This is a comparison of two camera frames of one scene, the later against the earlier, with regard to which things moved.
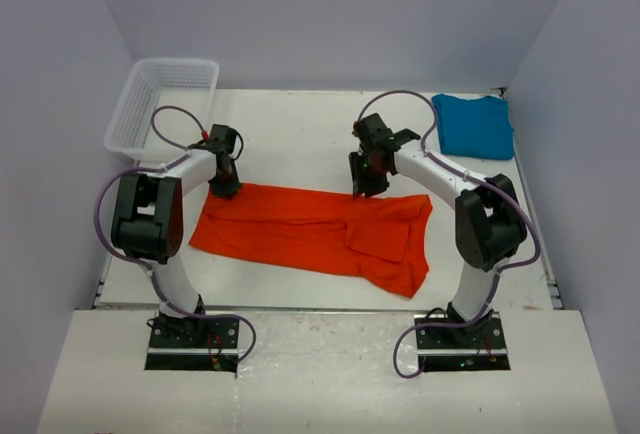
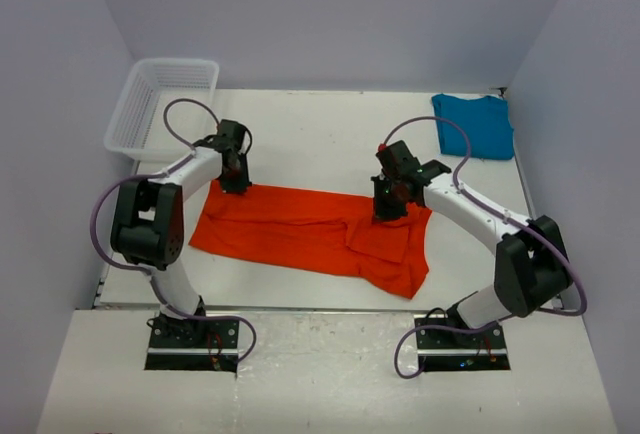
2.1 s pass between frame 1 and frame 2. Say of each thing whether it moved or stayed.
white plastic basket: stayed
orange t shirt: stayed
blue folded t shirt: stayed
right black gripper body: moved
